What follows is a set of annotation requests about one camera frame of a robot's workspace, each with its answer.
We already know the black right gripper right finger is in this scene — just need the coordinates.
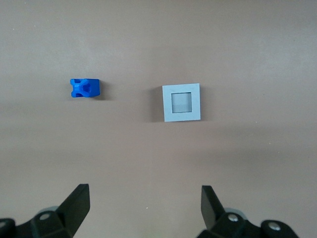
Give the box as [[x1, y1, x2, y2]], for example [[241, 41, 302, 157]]
[[197, 185, 300, 238]]

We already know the blue plastic insert part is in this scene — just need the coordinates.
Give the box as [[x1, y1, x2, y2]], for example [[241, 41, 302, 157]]
[[69, 78, 100, 99]]

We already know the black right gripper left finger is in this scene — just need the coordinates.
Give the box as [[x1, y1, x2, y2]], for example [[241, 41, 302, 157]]
[[0, 183, 91, 238]]

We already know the gray square base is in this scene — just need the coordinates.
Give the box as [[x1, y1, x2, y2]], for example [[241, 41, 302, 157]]
[[162, 83, 202, 122]]

